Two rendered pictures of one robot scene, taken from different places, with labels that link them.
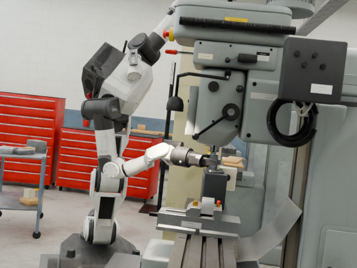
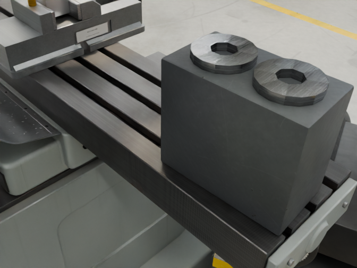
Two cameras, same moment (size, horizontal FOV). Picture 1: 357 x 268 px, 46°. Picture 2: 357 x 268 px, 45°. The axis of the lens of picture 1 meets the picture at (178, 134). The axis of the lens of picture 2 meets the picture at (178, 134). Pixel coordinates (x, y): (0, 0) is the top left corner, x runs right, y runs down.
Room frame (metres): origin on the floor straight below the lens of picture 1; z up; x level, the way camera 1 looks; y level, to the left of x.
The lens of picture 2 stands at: (2.58, -0.65, 1.40)
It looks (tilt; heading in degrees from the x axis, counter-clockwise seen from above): 39 degrees down; 130
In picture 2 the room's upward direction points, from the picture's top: 2 degrees clockwise
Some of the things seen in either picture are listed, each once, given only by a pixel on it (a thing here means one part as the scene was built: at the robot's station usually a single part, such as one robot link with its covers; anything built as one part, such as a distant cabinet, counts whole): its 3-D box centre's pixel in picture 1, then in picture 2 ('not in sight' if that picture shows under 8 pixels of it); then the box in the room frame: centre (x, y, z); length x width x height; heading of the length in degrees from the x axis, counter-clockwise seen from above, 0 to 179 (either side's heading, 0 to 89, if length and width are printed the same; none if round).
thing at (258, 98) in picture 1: (264, 112); not in sight; (1.81, -0.35, 1.47); 0.24 x 0.19 x 0.26; 176
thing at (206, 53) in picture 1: (234, 59); not in sight; (1.82, -0.20, 1.68); 0.34 x 0.24 x 0.10; 86
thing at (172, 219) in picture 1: (199, 217); (65, 18); (1.80, -0.13, 0.99); 0.35 x 0.15 x 0.11; 85
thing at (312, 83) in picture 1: (312, 71); not in sight; (1.47, -0.43, 1.62); 0.20 x 0.09 x 0.21; 86
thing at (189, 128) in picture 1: (192, 110); not in sight; (1.84, -0.05, 1.44); 0.04 x 0.04 x 0.21; 86
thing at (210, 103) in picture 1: (219, 107); not in sight; (1.83, -0.16, 1.47); 0.21 x 0.19 x 0.32; 176
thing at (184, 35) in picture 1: (230, 27); not in sight; (1.83, -0.17, 1.81); 0.47 x 0.26 x 0.16; 86
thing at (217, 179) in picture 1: (213, 186); (246, 124); (2.34, -0.22, 1.04); 0.22 x 0.12 x 0.20; 0
